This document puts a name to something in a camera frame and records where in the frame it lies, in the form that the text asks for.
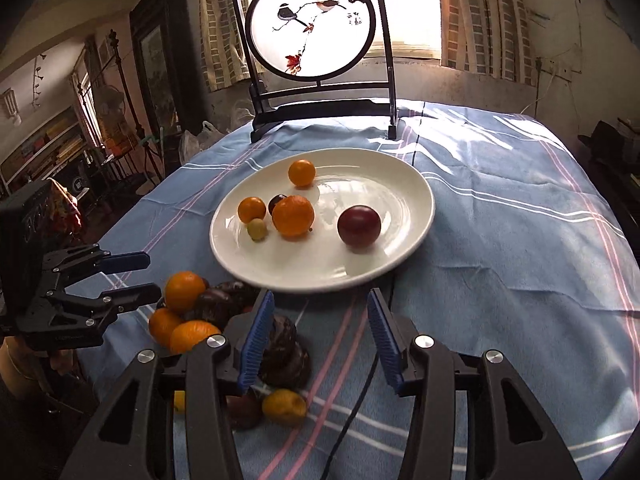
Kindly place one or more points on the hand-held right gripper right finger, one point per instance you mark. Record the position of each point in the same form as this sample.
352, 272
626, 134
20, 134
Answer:
385, 345

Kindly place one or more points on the dark object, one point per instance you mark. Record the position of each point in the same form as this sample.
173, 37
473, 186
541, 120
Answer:
607, 145

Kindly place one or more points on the dark purple fruit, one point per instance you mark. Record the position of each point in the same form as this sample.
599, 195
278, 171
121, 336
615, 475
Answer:
235, 290
212, 305

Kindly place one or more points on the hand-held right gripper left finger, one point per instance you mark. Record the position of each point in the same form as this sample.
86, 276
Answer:
257, 340

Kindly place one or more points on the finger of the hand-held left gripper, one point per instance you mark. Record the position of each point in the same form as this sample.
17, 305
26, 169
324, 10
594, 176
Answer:
135, 296
127, 261

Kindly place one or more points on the checked curtain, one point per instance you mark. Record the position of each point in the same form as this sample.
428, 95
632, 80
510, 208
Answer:
480, 20
220, 25

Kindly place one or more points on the white wall socket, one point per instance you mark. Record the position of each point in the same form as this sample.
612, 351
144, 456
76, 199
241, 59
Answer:
552, 67

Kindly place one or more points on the electric fan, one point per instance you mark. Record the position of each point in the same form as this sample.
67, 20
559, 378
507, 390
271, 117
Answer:
111, 102

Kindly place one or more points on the dark red fruit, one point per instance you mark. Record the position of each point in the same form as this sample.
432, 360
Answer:
245, 410

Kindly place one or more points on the person's left forearm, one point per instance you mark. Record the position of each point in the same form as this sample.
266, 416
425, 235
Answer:
20, 365

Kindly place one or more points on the dented yellow orange fruit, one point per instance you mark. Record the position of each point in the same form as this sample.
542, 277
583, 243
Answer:
284, 406

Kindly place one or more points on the white plate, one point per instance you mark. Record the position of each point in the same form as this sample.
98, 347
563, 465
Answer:
350, 270

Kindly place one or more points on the black framed painting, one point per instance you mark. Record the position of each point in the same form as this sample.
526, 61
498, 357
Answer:
160, 60

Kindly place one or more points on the round bird painting screen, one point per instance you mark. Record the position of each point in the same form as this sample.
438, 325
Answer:
310, 20

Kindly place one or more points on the large dark brown fruit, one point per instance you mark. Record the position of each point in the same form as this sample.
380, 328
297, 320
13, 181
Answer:
282, 355

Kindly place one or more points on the small dark plum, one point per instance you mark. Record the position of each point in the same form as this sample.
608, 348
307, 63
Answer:
275, 202

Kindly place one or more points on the bookshelf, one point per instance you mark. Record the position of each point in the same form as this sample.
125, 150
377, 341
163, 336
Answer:
45, 150

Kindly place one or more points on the large dark red plum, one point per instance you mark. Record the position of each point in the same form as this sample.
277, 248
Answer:
358, 226

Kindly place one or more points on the small green fruit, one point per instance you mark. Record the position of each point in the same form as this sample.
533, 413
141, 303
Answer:
257, 229

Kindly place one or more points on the large orange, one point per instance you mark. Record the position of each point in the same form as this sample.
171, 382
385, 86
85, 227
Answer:
293, 216

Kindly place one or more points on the blue striped tablecloth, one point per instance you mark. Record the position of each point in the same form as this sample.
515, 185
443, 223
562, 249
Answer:
500, 260

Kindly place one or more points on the small orange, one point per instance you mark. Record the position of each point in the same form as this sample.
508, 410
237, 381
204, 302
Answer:
251, 209
301, 172

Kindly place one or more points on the clear plastic bag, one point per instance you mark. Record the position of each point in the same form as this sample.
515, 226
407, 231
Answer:
192, 145

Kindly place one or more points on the floral cloth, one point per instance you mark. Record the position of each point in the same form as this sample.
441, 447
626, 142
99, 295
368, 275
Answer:
65, 205

